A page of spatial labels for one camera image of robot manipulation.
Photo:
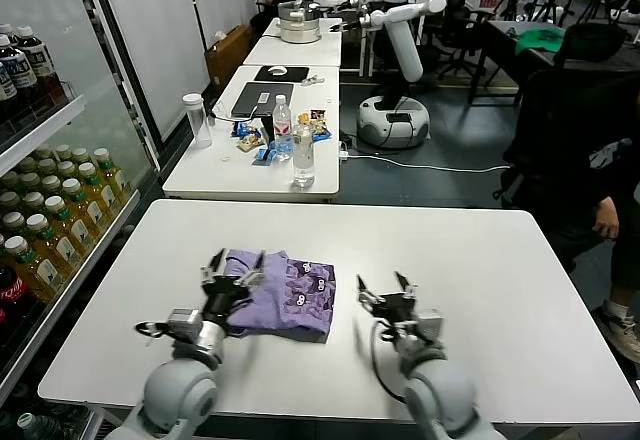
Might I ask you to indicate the clear bottle beige lid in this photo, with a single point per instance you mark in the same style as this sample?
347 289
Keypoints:
303 160

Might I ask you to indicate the red label cola bottle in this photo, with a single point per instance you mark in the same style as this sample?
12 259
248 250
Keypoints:
12 292

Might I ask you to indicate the black table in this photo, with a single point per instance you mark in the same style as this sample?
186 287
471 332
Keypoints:
500 30

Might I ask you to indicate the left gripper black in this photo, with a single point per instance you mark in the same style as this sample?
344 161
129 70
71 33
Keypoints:
225 297

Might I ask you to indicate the purple t-shirt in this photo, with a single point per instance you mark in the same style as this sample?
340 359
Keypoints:
280 305

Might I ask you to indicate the dark bottle green white cap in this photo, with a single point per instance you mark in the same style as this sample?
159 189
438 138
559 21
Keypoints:
30 422

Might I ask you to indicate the green cloth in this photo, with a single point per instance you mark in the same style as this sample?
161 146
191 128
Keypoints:
532 40

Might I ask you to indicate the right wrist grey camera box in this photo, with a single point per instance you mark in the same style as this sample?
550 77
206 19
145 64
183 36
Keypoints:
430 326

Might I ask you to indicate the clear tumbler white lid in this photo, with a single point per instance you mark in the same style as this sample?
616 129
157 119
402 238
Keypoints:
198 125

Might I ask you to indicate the white power strip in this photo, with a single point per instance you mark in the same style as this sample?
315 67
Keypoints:
342 154

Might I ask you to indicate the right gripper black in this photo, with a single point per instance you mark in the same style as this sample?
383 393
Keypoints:
395 312

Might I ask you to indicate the blue snack packet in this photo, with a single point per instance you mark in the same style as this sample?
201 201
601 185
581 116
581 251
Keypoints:
239 130
320 133
265 156

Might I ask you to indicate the white computer mouse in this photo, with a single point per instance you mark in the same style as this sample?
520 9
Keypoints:
276 71

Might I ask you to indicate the black phone stand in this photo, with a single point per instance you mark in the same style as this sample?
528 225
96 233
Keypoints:
268 127

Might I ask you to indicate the yellow juice bottle white cap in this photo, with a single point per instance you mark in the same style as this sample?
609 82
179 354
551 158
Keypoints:
107 180
80 156
77 212
42 153
47 250
51 186
67 171
62 232
62 152
32 201
30 275
13 221
92 195

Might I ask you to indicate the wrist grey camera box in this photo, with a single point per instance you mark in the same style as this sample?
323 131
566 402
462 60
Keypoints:
184 324
430 326

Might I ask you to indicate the dark colourful snack packet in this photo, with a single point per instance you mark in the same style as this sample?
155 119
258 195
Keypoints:
317 116

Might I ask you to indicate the brown cardboard box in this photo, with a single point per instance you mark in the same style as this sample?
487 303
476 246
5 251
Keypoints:
227 55

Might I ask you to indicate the person in black clothes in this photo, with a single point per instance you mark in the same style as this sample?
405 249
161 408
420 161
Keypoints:
565 125

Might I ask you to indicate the black mouse pad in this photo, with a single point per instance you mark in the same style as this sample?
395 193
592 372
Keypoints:
295 76

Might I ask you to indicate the silver cooking pot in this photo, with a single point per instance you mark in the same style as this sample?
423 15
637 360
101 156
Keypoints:
299 25

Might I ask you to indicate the dark grey laptop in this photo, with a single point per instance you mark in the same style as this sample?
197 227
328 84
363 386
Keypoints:
260 102

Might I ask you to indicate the yellow snack packet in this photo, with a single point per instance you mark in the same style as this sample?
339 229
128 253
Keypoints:
303 120

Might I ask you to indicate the white humanoid robot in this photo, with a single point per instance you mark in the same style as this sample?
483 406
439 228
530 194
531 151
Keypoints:
405 45

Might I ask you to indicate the dark tea bottle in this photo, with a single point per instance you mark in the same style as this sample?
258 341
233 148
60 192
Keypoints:
17 75
37 65

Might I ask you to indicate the red label water bottle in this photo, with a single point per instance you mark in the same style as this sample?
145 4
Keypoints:
282 132

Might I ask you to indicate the glass door drinks fridge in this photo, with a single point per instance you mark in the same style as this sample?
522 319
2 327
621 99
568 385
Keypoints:
40 135

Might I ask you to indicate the left wrist grey camera box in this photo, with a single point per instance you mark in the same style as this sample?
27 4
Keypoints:
184 324

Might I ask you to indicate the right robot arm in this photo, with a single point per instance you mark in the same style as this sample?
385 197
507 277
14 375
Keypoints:
445 390

